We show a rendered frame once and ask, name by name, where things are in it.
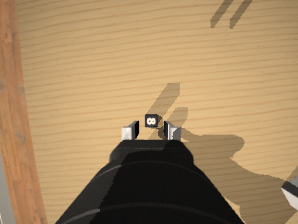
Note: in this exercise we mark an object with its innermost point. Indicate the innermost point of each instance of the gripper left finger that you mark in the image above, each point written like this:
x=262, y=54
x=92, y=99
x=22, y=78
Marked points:
x=131, y=131

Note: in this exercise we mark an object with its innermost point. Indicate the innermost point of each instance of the black calendar cube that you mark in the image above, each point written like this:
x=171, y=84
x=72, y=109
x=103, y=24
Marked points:
x=151, y=120

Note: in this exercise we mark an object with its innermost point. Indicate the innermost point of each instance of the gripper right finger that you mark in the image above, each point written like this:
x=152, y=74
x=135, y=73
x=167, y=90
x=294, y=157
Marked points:
x=171, y=132

